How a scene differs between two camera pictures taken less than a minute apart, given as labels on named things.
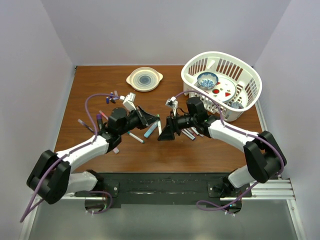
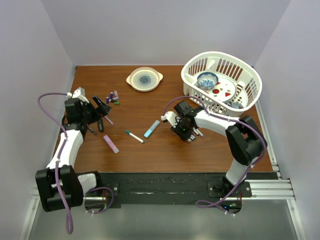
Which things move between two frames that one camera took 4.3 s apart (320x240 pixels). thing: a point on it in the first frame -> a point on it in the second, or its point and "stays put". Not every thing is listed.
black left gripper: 145,118 -> 103,108
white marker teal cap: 136,137 stays put
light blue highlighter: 150,130 stays put
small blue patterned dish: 237,105 stays put
